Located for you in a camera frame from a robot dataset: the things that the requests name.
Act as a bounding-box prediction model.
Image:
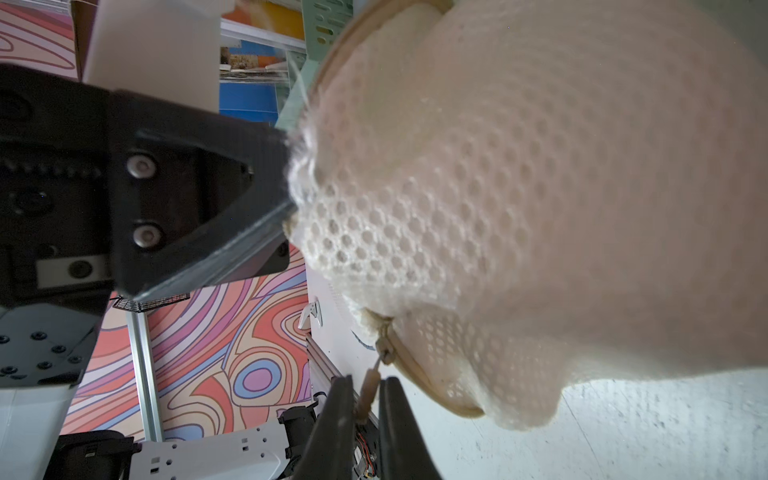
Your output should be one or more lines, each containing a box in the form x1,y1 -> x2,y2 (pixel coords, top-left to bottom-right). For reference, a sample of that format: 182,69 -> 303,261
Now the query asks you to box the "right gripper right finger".
378,377 -> 442,480

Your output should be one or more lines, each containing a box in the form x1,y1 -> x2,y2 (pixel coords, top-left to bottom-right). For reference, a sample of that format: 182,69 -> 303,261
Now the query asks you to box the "mint green file organizer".
276,0 -> 354,131

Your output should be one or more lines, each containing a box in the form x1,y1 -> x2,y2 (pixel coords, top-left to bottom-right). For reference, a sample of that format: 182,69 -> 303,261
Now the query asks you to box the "small white clip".
299,298 -> 324,330

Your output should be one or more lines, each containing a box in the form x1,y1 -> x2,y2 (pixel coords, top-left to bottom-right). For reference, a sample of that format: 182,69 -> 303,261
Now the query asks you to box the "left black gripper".
1,63 -> 295,313

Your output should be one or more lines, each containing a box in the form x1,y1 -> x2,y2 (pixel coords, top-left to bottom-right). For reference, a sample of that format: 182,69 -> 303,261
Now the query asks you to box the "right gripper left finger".
292,376 -> 355,480

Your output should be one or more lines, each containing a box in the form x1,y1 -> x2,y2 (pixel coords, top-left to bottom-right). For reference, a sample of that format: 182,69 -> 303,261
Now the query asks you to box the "blue folder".
219,40 -> 288,125

